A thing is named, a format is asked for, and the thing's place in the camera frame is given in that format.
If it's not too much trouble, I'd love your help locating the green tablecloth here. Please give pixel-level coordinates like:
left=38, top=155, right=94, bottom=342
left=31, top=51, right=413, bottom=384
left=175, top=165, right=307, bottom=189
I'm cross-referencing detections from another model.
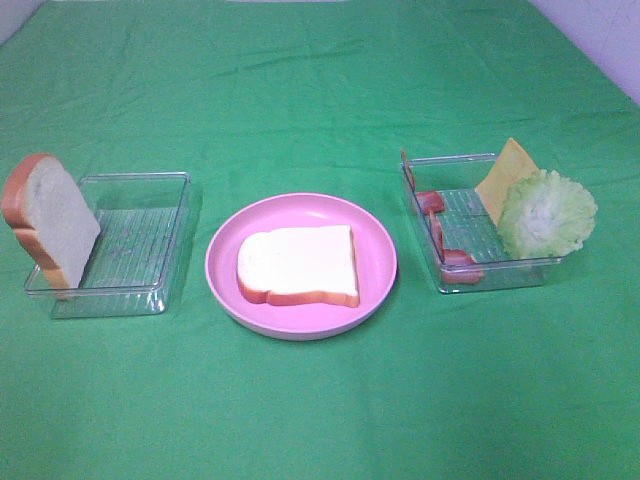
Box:
left=1, top=1, right=639, bottom=479

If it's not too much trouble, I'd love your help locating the green lettuce leaf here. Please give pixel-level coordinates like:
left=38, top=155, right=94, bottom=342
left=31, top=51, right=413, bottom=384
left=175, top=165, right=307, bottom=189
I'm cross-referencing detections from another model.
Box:
left=497, top=169, right=598, bottom=259

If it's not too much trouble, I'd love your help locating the pink round plate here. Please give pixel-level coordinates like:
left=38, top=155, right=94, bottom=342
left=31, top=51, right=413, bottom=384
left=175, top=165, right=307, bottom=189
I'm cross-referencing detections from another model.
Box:
left=205, top=193, right=397, bottom=341

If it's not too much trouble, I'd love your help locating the bacon strip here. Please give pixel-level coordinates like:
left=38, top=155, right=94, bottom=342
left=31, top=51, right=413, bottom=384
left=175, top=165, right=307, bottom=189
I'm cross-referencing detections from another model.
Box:
left=401, top=150, right=445, bottom=214
left=428, top=211, right=484, bottom=285

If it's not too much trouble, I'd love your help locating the clear left plastic tray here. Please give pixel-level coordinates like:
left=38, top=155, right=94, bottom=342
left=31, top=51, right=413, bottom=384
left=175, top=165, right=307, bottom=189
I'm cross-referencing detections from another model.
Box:
left=24, top=172, right=193, bottom=319

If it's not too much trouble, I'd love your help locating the clear plastic tray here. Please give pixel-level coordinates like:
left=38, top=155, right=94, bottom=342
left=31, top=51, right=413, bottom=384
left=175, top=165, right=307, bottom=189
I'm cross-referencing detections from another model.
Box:
left=24, top=172, right=193, bottom=319
left=401, top=153, right=563, bottom=294

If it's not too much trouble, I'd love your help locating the clear right plastic tray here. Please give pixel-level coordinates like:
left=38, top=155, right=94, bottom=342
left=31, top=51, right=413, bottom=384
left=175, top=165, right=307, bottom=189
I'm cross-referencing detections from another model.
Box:
left=401, top=153, right=563, bottom=294

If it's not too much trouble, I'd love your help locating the bread slice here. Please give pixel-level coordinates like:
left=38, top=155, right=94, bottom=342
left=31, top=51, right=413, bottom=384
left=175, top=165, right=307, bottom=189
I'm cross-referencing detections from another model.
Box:
left=237, top=224, right=360, bottom=308
left=1, top=153, right=101, bottom=289

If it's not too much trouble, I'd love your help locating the yellow cheese slice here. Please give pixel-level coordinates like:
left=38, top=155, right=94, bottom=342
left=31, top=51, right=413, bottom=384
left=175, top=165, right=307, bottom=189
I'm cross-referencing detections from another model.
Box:
left=475, top=138, right=539, bottom=226

